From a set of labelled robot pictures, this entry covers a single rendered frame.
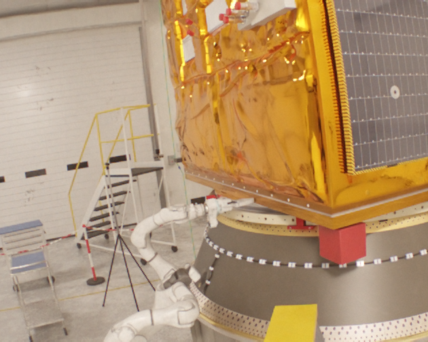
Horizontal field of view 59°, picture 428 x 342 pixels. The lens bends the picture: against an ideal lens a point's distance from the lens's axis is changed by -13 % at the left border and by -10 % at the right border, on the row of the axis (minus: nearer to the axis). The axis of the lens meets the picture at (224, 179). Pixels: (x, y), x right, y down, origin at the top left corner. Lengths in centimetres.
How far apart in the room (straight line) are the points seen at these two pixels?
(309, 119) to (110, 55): 847
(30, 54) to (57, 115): 155
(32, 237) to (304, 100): 557
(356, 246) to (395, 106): 55
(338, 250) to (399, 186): 37
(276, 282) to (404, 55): 117
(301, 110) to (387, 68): 38
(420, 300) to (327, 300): 44
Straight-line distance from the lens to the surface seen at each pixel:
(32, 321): 502
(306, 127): 148
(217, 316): 219
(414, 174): 177
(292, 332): 133
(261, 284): 204
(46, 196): 957
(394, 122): 161
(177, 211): 194
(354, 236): 160
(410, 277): 197
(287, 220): 195
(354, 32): 153
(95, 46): 975
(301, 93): 150
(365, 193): 158
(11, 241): 657
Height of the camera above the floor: 219
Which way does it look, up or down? 8 degrees down
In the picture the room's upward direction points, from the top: 7 degrees counter-clockwise
